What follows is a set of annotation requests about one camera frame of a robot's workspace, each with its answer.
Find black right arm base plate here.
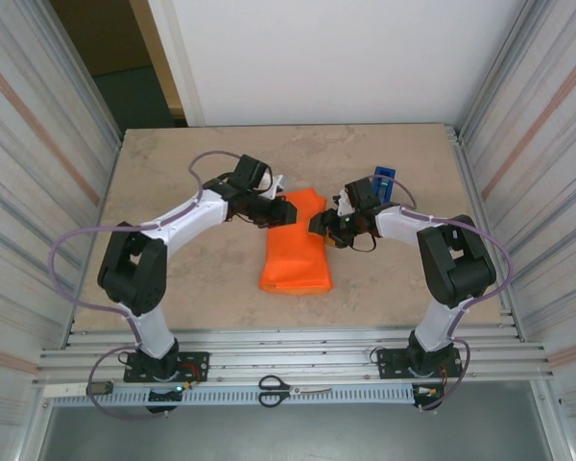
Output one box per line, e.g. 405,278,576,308
376,348,464,380

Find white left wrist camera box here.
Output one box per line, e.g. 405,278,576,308
263,172,289,199

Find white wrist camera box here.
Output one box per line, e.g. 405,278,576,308
335,189,355,216
263,172,289,199

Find blue tape dispenser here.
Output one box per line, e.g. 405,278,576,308
372,165,396,206

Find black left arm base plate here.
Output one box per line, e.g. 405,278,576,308
123,351,210,384

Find corrugated translucent side panel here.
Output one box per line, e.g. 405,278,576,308
0,0,126,461
453,0,576,461

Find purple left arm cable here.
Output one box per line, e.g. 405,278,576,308
51,149,246,420

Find orange cloth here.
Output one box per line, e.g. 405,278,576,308
257,187,335,297

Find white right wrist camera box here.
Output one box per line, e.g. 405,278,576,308
335,189,355,216

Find wooden door frame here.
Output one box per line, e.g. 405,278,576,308
129,0,205,129

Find aluminium frame rails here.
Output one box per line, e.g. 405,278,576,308
31,326,556,385

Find black handled scissors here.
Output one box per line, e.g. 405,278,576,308
257,375,333,408

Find grey slotted cable duct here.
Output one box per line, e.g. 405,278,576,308
42,383,445,408

